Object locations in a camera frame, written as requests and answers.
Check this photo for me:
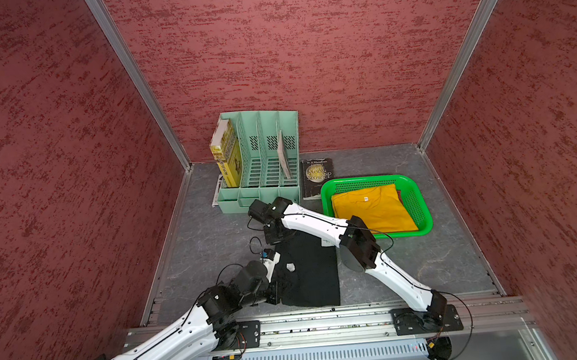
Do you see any black t-shirt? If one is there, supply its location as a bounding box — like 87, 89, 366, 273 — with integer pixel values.
273, 232, 341, 308

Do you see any yellow t-shirt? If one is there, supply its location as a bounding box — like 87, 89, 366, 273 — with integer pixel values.
331, 185, 418, 233

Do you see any green plastic basket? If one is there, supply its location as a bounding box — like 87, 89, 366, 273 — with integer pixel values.
321, 175, 434, 239

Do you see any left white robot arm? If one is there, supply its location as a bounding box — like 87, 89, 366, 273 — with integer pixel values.
94, 253, 281, 360

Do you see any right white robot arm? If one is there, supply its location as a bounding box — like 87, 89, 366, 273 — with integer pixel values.
248, 198, 448, 331

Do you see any paper under organizer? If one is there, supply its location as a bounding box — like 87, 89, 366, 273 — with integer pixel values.
212, 176, 223, 207

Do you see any thin grey book in organizer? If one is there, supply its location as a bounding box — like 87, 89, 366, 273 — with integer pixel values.
277, 129, 293, 180

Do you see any black book with gold cover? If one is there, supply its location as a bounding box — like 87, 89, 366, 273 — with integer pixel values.
300, 157, 334, 201

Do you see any mint green file organizer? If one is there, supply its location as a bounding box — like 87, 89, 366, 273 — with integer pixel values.
218, 110, 302, 214

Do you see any yellow book in organizer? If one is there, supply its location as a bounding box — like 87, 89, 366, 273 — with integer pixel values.
209, 118, 243, 188

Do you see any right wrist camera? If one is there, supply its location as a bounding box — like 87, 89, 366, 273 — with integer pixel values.
248, 197, 292, 225

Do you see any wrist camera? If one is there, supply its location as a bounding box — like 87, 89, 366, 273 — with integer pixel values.
261, 248, 281, 282
248, 197, 292, 225

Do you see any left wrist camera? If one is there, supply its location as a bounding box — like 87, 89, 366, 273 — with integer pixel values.
261, 248, 281, 282

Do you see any aluminium front rail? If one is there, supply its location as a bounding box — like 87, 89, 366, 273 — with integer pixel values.
118, 290, 536, 360

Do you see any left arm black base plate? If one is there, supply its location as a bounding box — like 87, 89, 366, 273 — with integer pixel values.
215, 320, 261, 351

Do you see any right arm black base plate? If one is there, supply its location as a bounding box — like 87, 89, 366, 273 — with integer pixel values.
389, 304, 465, 336

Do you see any right base cable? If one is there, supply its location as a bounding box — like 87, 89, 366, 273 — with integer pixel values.
420, 286, 479, 360

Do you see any left aluminium corner post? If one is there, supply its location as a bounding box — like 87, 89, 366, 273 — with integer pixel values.
84, 0, 192, 173

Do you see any aluminium corner post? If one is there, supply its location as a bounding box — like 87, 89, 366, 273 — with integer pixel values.
84, 0, 192, 173
417, 0, 499, 154

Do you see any right aluminium corner post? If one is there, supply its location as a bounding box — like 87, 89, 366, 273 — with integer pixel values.
417, 0, 499, 154

